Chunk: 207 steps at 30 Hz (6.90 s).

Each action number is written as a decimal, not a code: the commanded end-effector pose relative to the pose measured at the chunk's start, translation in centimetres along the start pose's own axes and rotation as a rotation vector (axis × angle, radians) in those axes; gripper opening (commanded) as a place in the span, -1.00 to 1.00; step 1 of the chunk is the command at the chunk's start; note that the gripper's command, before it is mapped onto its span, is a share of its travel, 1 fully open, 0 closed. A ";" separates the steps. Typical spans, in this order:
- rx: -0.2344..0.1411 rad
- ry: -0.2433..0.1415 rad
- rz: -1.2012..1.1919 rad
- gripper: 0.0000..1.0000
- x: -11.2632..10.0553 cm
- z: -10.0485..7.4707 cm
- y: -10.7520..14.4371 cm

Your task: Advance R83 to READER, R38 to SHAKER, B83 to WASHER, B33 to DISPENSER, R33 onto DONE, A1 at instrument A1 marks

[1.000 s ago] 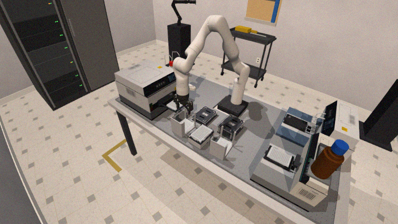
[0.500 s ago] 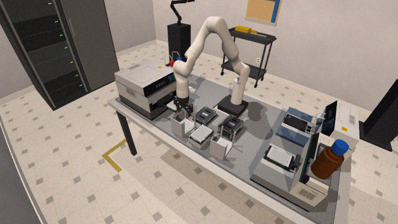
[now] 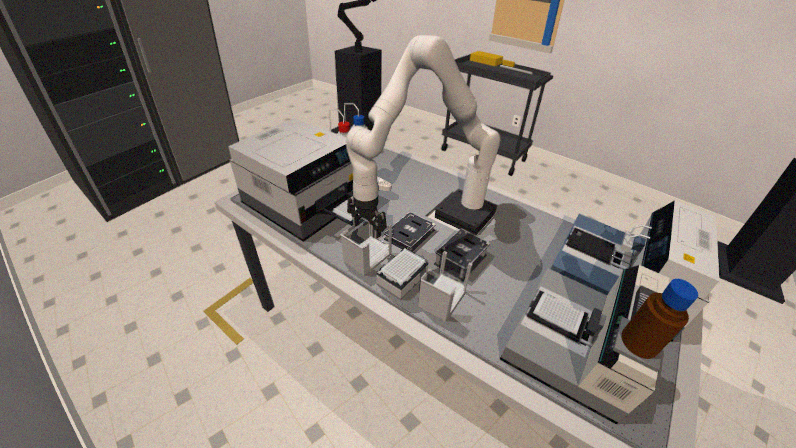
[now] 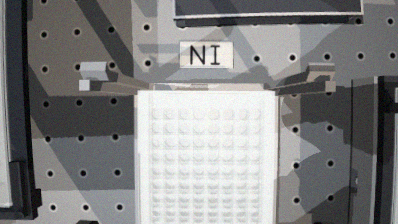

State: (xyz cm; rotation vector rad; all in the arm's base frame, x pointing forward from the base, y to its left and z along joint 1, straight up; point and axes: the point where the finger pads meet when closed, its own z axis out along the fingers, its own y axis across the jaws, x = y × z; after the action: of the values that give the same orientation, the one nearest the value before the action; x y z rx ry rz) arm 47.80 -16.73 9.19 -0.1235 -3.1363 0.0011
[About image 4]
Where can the dark grey rectangular nest plate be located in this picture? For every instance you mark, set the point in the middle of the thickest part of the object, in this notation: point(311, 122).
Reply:
point(197, 13)

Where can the grey perforated breadboard plate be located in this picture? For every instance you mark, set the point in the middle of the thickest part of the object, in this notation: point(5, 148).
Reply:
point(83, 141)

